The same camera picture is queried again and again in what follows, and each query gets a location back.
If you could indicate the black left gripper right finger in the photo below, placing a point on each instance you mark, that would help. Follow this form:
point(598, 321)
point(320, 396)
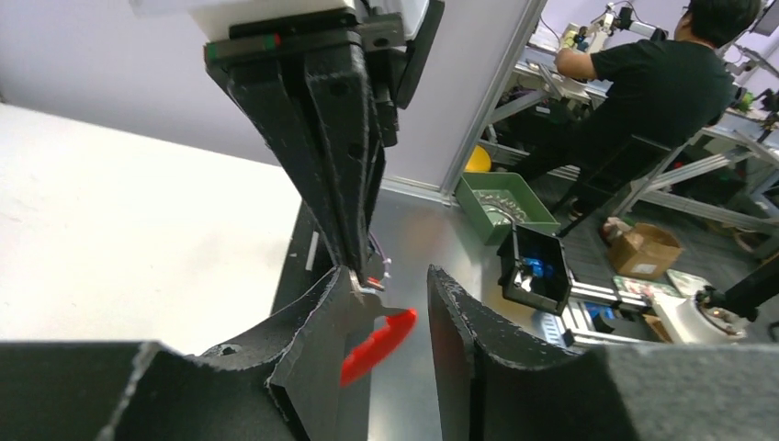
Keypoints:
point(495, 381)

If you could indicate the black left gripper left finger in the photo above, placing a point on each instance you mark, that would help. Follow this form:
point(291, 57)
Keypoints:
point(277, 381)

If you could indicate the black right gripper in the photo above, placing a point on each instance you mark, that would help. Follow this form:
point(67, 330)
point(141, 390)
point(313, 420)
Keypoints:
point(331, 175)

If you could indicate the metal key organizer red handle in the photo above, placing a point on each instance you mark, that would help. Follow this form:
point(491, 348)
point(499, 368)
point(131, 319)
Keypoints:
point(365, 306)

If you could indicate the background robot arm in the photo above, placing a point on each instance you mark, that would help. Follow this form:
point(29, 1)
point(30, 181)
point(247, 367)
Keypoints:
point(618, 16)

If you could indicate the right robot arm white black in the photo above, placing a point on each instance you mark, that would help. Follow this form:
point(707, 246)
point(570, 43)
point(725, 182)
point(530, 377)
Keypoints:
point(389, 93)

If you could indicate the black plastic bin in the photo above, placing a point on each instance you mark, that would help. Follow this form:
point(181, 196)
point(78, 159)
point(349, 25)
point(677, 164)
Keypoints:
point(534, 271)

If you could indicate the yellow round object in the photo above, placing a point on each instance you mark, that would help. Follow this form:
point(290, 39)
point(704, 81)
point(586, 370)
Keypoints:
point(479, 161)

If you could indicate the green plastic bin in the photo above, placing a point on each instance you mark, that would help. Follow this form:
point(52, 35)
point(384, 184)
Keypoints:
point(494, 202)

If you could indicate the cardboard box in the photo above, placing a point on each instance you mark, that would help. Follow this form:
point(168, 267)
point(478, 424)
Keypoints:
point(644, 252)

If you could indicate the person in black shirt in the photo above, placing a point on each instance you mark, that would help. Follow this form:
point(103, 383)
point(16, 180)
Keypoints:
point(662, 91)

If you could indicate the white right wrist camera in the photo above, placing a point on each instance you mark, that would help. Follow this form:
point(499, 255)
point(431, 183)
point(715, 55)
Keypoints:
point(214, 17)

